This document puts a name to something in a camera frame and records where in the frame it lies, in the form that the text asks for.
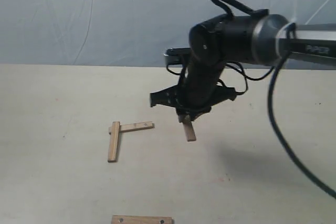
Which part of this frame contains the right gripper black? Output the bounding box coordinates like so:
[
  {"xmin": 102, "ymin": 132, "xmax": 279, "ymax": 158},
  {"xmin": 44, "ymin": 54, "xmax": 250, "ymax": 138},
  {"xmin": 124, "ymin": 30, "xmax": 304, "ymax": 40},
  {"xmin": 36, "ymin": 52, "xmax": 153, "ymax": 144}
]
[{"xmin": 150, "ymin": 85, "xmax": 235, "ymax": 122}]

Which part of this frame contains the wooden stick with holes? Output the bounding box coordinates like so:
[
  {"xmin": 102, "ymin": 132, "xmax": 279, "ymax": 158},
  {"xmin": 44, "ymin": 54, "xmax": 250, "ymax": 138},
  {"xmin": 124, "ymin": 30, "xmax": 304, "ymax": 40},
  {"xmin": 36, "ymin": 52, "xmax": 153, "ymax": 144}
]
[{"xmin": 119, "ymin": 121, "xmax": 154, "ymax": 133}]

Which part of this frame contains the right robot arm silver black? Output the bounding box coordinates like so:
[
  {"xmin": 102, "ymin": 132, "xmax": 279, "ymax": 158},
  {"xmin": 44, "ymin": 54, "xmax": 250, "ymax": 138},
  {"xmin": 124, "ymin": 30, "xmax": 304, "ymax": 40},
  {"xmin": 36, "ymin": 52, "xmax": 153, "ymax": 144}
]
[{"xmin": 150, "ymin": 14, "xmax": 335, "ymax": 120}]

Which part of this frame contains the grey-blue backdrop sheet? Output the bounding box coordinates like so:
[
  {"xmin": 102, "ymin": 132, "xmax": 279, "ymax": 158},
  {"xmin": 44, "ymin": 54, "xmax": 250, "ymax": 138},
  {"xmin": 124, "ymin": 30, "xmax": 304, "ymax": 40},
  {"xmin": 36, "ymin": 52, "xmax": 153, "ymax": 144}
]
[{"xmin": 1, "ymin": 0, "xmax": 335, "ymax": 67}]

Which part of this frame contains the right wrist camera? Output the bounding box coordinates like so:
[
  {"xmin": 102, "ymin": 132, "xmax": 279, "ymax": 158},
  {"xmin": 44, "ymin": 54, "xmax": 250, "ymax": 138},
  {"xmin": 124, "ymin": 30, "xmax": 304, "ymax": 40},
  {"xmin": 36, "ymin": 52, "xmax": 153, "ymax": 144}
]
[{"xmin": 164, "ymin": 48, "xmax": 191, "ymax": 66}]

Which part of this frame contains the thick black cable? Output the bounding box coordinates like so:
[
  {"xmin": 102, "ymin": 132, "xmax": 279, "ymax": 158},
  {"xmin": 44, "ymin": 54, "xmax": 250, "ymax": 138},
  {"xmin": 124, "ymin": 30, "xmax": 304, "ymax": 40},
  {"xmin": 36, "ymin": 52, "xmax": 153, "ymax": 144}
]
[{"xmin": 207, "ymin": 0, "xmax": 336, "ymax": 200}]

